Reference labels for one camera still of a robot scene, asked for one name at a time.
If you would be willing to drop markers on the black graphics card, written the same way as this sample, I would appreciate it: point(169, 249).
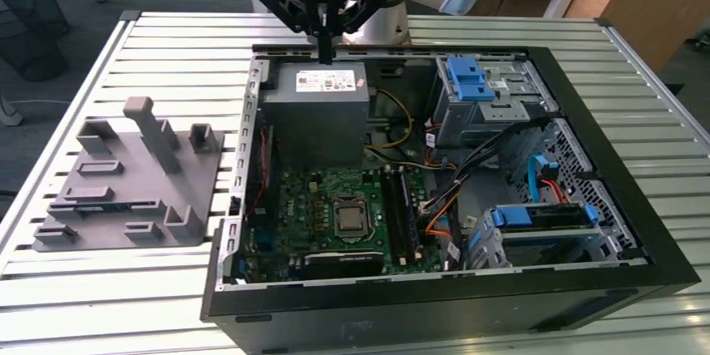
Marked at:
point(344, 265)

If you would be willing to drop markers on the black RAM stick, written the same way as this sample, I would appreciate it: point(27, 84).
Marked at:
point(393, 213)

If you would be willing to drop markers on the grey parts rack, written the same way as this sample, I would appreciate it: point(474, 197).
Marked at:
point(139, 188)

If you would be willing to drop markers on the hard disk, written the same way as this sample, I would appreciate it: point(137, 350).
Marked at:
point(513, 217)

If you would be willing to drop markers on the black mesh wastebasket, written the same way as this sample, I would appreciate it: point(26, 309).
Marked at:
point(34, 31)

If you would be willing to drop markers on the black open PC case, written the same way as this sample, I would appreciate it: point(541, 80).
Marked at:
point(389, 313)

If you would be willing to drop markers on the metal disk bay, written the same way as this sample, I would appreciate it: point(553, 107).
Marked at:
point(555, 235)

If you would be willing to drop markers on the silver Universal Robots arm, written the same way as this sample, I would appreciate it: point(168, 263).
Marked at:
point(384, 26)

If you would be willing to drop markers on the green motherboard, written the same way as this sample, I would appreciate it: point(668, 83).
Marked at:
point(356, 182)

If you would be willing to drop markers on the metal optical drive cage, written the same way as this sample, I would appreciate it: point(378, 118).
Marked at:
point(472, 122)

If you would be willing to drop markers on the grey power supply unit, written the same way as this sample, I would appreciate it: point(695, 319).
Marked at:
point(317, 130)

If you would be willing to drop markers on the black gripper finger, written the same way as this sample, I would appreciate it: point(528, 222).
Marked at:
point(361, 10)
point(289, 1)

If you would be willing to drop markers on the silver CPU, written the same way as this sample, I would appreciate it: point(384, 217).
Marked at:
point(350, 220)

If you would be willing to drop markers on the blue plastic drive latch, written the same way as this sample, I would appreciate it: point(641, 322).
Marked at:
point(469, 80)

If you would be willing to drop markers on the grey stand foot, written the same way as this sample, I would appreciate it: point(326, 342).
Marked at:
point(9, 116)

